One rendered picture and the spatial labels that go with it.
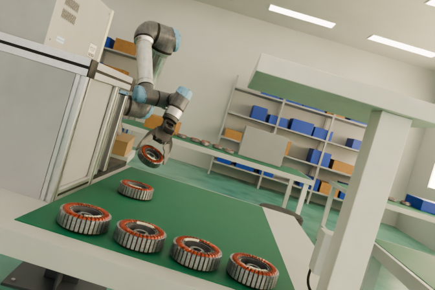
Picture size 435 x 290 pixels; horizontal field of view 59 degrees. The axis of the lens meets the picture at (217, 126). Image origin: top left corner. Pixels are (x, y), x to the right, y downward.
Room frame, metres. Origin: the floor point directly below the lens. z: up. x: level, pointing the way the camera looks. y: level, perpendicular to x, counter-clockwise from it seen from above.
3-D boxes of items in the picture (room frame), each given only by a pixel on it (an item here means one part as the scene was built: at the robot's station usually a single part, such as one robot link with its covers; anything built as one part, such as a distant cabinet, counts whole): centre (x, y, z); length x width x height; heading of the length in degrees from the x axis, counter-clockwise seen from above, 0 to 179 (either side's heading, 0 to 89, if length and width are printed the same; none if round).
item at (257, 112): (7.71, -0.70, 1.41); 0.42 x 0.28 x 0.26; 0
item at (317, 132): (7.68, -2.01, 1.38); 0.42 x 0.36 x 0.20; 176
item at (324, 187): (7.68, -2.44, 0.39); 0.40 x 0.36 x 0.21; 177
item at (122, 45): (7.80, 2.23, 1.90); 0.40 x 0.36 x 0.24; 0
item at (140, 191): (1.25, 0.19, 0.77); 0.11 x 0.11 x 0.04
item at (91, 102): (1.08, 0.35, 0.91); 0.28 x 0.03 x 0.32; 179
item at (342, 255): (0.88, -0.23, 0.98); 0.37 x 0.35 x 0.46; 89
